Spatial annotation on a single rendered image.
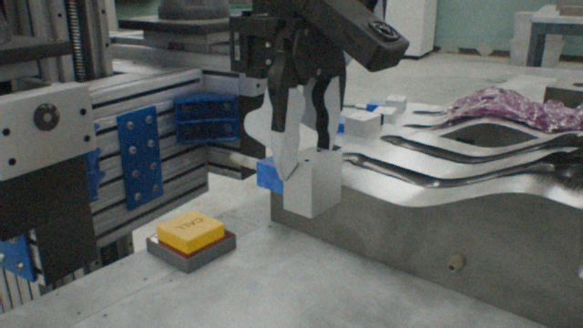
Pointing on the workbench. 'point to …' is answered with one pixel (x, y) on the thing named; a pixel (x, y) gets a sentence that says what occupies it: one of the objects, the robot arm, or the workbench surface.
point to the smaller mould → (565, 92)
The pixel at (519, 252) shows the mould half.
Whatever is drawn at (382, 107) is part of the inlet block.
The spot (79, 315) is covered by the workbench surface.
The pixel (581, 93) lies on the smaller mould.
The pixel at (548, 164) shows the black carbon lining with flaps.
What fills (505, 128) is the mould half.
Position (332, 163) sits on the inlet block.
